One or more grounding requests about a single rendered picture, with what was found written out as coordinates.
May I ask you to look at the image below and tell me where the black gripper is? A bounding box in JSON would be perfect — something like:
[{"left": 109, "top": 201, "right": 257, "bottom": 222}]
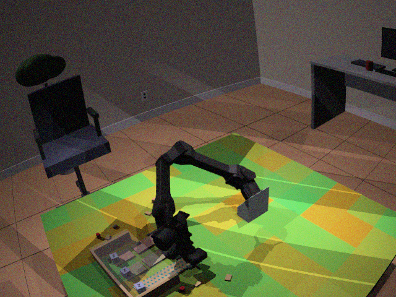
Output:
[{"left": 176, "top": 232, "right": 207, "bottom": 265}]

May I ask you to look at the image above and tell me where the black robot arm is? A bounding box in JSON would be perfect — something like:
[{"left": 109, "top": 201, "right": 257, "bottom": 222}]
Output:
[{"left": 151, "top": 140, "right": 261, "bottom": 260}]

